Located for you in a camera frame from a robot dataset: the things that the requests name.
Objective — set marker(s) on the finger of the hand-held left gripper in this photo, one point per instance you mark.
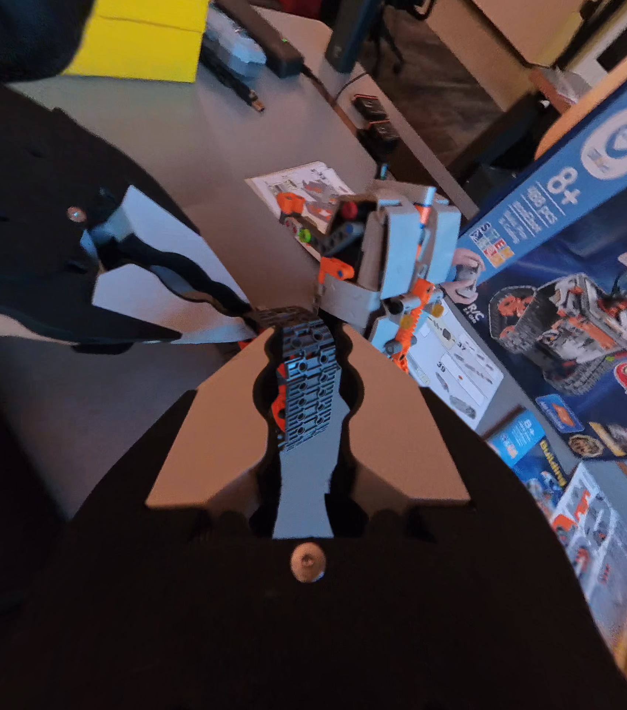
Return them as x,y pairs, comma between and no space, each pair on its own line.
136,294
169,227

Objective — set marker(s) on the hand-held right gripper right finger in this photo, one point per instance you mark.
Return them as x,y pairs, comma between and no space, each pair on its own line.
402,438

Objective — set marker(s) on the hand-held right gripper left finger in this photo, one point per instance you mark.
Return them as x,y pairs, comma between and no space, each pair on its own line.
213,438

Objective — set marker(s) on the dark grey toy track belt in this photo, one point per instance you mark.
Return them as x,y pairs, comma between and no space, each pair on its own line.
308,388

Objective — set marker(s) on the grey orange block toy robot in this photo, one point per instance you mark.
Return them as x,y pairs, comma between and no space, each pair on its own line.
402,249

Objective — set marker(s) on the grey desk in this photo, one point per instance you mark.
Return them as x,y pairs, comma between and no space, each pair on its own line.
208,144

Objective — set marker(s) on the open instruction booklet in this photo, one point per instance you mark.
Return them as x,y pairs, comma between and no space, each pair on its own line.
457,360

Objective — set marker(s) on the blue cover booklet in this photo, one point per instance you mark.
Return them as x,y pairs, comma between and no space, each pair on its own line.
524,444

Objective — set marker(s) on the yellow storage bin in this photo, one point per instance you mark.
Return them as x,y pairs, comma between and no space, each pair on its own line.
136,52
152,8

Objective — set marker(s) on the grey device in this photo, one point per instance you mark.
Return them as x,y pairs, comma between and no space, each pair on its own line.
233,47

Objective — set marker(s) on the black power adapter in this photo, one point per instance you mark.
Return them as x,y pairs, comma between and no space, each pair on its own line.
269,39

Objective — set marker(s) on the sticker sheet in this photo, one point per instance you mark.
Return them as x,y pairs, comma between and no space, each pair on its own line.
596,527

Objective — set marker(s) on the black battery pack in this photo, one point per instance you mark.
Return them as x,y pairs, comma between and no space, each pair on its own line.
370,106
382,132

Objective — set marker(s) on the dark slim upright device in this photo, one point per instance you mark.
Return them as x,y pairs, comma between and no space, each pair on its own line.
352,33

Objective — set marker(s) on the blue toy robot box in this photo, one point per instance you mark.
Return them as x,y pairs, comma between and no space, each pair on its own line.
568,222

